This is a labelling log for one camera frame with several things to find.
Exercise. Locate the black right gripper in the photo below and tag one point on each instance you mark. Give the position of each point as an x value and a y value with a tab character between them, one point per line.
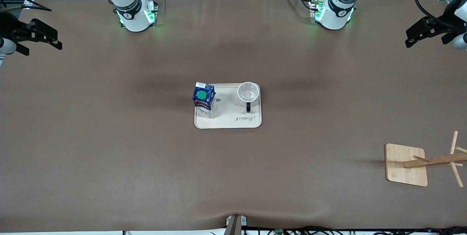
9	27

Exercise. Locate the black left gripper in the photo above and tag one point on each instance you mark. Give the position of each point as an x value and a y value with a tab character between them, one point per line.
444	26

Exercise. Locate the blue milk carton green cap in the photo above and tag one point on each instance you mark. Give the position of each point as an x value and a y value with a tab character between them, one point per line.
203	96

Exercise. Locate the wooden cup rack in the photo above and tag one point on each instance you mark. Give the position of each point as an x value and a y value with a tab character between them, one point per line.
401	165

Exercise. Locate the brown table mat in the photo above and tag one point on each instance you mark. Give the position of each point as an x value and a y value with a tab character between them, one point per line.
109	154

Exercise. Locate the cream rabbit print tray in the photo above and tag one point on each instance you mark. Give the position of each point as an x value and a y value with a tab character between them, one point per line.
230	116

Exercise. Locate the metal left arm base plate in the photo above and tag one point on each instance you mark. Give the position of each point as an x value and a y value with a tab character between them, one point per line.
312	8

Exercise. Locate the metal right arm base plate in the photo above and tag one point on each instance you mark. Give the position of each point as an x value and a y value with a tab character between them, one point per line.
157	7

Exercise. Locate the aluminium camera post bracket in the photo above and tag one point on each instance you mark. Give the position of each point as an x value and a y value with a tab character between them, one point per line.
235	226

